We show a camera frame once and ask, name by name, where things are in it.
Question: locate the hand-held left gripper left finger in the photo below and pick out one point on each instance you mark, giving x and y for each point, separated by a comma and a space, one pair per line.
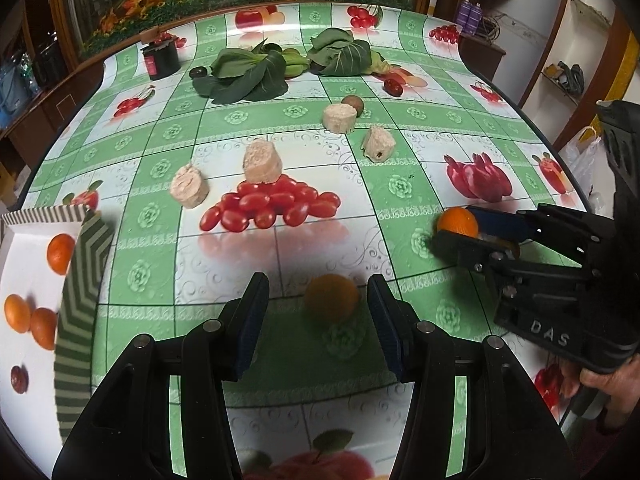
250, 320

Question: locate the red date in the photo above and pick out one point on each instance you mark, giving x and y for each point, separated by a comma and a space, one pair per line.
19, 379
394, 87

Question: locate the orange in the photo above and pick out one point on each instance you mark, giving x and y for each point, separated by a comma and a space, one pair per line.
61, 253
44, 328
16, 313
331, 297
456, 221

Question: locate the white plastic bag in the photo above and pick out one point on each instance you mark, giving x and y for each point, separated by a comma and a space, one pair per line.
582, 147

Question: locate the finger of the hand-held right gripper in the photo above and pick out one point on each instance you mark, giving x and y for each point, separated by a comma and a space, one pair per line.
500, 224
460, 247

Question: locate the dark jar with red label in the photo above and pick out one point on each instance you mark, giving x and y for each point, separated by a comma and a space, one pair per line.
161, 60

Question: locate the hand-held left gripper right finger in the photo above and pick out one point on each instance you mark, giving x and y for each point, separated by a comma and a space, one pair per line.
387, 325

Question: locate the purple bottle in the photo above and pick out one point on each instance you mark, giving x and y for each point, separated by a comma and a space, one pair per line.
476, 17
466, 16

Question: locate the small brown round fruit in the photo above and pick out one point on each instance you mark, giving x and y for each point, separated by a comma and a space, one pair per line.
354, 103

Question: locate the small dark round fruit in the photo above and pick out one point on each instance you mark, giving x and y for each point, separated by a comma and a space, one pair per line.
198, 72

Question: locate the person's right hand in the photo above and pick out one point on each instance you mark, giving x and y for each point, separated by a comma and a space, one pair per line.
622, 385

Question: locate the fruit printed green tablecloth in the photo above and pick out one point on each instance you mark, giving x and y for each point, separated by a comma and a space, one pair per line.
280, 110

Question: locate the beige round food chunk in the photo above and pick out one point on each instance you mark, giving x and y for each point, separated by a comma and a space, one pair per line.
340, 116
378, 143
189, 187
262, 161

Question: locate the white tray with striped rim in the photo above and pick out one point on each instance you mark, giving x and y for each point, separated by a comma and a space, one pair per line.
30, 270

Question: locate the bok choy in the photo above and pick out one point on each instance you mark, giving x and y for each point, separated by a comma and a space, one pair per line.
240, 72
340, 52

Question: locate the blue plastic bag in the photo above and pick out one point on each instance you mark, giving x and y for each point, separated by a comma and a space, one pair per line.
12, 80

